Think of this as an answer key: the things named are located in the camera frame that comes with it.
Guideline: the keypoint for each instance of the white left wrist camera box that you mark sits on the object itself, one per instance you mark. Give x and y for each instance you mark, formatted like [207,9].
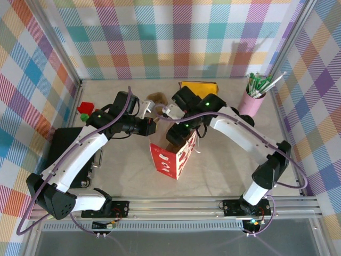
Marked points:
[145,106]

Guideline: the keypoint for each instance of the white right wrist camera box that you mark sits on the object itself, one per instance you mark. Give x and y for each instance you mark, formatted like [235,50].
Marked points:
[174,113]

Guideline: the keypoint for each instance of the green wrapped drinking straw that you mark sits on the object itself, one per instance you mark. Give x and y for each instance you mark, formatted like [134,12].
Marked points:
[258,85]
[267,82]
[250,82]

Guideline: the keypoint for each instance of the yellow paper napkin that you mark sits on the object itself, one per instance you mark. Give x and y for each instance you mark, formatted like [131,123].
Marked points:
[205,86]

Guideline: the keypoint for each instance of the pink cylindrical straw holder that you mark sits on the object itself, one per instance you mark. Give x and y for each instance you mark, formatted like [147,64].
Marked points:
[253,105]

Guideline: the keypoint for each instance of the green toy block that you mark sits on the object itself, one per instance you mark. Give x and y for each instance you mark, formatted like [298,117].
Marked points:
[84,117]

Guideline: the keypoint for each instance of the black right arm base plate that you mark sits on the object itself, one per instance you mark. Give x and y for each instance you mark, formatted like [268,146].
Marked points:
[231,206]

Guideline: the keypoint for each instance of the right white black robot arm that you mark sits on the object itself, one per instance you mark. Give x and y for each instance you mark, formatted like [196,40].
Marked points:
[239,133]

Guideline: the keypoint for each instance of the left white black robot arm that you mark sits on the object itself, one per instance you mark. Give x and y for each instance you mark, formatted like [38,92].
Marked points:
[80,154]

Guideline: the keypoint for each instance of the large red toy block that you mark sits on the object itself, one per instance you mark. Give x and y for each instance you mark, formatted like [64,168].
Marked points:
[85,108]

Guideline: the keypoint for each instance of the aluminium frame rail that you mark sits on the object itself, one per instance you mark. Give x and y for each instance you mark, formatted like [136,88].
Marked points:
[173,208]

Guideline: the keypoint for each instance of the aluminium corner post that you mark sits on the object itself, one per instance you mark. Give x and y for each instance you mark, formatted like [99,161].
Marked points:
[56,40]
[290,40]

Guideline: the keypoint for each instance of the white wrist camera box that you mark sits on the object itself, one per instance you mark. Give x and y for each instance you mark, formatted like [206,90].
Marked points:
[174,113]
[145,106]

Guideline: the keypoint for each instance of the black equipment case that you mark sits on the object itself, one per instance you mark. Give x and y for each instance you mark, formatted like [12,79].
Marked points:
[61,141]

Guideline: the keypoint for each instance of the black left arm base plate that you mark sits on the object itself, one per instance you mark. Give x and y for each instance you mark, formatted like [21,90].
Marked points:
[120,208]

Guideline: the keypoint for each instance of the red white paper bag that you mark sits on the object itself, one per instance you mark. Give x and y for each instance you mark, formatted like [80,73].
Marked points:
[165,162]

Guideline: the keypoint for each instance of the small circuit board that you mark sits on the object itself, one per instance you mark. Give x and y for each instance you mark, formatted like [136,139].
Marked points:
[105,225]
[254,222]

